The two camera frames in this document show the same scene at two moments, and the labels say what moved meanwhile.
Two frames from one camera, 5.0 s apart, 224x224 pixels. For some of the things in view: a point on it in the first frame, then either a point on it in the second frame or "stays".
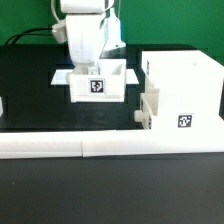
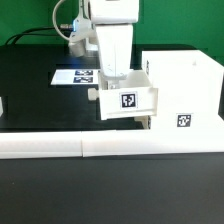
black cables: x=26 y=33 stays
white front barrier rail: x=104 y=143 stays
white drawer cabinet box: x=190 y=86 stays
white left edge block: x=1 y=107 stays
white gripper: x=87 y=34 to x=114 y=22
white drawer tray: x=106 y=86 to x=127 y=98
